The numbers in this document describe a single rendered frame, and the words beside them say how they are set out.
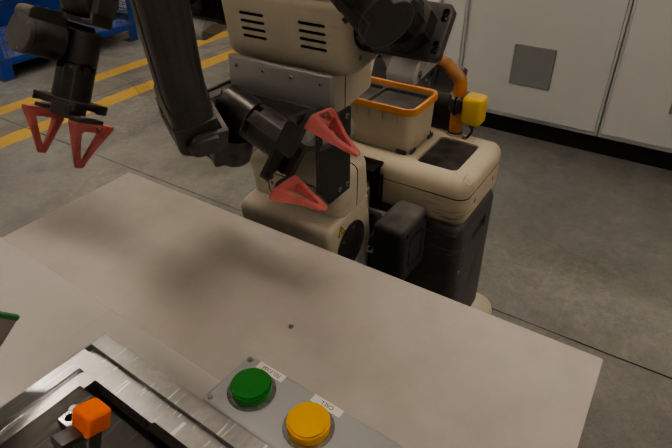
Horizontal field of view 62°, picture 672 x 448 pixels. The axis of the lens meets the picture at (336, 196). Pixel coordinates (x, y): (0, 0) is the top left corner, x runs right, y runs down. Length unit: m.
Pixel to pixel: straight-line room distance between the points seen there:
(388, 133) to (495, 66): 2.07
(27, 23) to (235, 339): 0.52
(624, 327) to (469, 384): 1.53
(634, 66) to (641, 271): 1.11
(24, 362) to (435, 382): 0.51
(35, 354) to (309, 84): 0.56
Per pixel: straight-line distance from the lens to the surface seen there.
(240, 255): 0.90
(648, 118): 3.24
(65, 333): 0.85
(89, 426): 0.45
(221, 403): 0.58
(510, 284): 2.25
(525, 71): 3.26
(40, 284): 0.94
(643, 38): 3.13
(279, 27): 0.97
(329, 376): 0.72
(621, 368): 2.08
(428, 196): 1.25
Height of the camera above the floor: 1.41
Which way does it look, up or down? 32 degrees down
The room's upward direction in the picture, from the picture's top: straight up
